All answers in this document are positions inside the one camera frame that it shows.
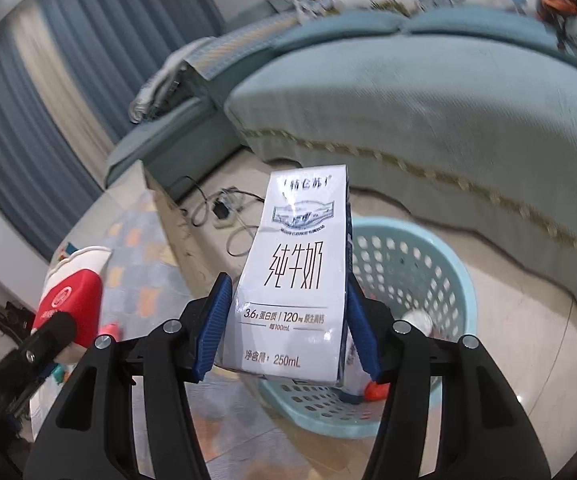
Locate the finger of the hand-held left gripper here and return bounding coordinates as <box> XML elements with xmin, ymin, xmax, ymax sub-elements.
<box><xmin>0</xmin><ymin>311</ymin><xmax>78</xmax><ymax>396</ymax></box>

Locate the beige curtain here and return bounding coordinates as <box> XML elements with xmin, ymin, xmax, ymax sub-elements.
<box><xmin>8</xmin><ymin>7</ymin><xmax>124</xmax><ymax>156</ymax></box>

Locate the clear plastic bottle blue label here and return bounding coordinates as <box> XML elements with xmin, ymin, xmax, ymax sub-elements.
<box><xmin>338</xmin><ymin>332</ymin><xmax>369</xmax><ymax>403</ymax></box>

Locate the black cable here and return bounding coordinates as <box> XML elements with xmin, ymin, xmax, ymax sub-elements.
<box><xmin>176</xmin><ymin>175</ymin><xmax>266</xmax><ymax>258</ymax></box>

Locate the white milk carton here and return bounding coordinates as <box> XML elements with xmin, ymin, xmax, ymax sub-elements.
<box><xmin>217</xmin><ymin>164</ymin><xmax>353</xmax><ymax>387</ymax></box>

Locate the blue sofa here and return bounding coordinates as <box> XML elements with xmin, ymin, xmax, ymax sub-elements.
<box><xmin>106</xmin><ymin>0</ymin><xmax>577</xmax><ymax>316</ymax></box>

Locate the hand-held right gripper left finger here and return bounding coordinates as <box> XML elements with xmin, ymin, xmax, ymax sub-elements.
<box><xmin>22</xmin><ymin>272</ymin><xmax>234</xmax><ymax>480</ymax></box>

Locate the grey clothes pile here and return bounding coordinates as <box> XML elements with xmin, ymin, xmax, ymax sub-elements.
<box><xmin>128</xmin><ymin>42</ymin><xmax>204</xmax><ymax>123</ymax></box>

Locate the white power strip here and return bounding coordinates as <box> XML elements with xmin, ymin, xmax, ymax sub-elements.
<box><xmin>211</xmin><ymin>187</ymin><xmax>248</xmax><ymax>228</ymax></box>

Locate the blue curtain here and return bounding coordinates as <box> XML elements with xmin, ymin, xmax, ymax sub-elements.
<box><xmin>33</xmin><ymin>0</ymin><xmax>229</xmax><ymax>66</ymax></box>
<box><xmin>0</xmin><ymin>55</ymin><xmax>104</xmax><ymax>261</ymax></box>

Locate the teal plastic laundry basket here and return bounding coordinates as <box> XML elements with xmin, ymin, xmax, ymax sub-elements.
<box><xmin>258</xmin><ymin>216</ymin><xmax>478</xmax><ymax>440</ymax></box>

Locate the red white paper cup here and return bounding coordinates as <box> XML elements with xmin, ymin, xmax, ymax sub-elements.
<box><xmin>31</xmin><ymin>246</ymin><xmax>112</xmax><ymax>366</ymax></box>

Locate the blue patterned armrest cover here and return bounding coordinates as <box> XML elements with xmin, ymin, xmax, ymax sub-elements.
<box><xmin>188</xmin><ymin>12</ymin><xmax>299</xmax><ymax>81</ymax></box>

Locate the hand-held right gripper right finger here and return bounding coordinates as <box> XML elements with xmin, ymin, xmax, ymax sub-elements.
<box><xmin>344</xmin><ymin>275</ymin><xmax>554</xmax><ymax>480</ymax></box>

